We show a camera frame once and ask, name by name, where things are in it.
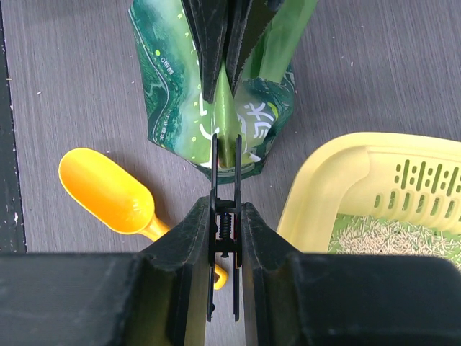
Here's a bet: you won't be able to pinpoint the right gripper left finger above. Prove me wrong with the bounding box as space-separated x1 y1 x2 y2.
1 198 209 345

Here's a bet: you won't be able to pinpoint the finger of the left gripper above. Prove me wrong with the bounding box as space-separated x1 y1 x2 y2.
225 0 281 94
182 0 228 104

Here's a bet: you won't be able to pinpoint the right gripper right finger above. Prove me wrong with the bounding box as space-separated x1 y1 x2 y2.
241 203 460 345

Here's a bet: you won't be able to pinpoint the yellow plastic scoop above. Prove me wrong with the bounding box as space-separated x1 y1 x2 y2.
58 147 229 290

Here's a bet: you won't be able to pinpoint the green cat litter bag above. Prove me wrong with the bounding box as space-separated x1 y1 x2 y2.
128 1 316 184

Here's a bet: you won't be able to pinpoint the black bag clip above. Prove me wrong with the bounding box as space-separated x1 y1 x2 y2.
207 135 243 321

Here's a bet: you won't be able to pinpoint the clean litter pellets in box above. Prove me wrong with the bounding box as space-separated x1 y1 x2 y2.
328 214 460 267

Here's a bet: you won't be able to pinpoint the yellow green litter box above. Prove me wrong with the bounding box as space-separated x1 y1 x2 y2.
277 132 460 253

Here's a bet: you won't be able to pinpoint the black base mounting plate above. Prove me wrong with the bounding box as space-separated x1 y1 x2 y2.
0 0 27 254

